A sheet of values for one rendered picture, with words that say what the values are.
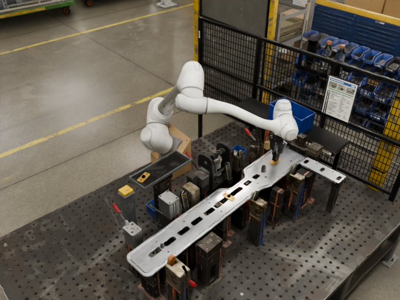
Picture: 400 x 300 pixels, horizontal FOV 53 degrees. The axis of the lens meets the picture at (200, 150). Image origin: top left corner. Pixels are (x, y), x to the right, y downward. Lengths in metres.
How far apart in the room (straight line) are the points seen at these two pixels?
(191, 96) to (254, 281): 1.12
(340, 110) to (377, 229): 0.83
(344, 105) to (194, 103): 1.10
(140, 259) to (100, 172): 2.25
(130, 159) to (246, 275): 2.33
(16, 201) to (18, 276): 1.66
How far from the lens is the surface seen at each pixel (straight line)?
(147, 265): 2.08
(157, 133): 2.80
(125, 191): 2.23
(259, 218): 2.38
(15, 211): 4.09
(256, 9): 4.50
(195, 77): 2.37
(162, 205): 2.26
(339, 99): 2.91
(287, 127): 2.29
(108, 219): 2.75
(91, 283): 2.45
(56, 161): 4.54
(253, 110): 3.18
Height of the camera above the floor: 2.64
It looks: 37 degrees down
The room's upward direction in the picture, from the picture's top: straight up
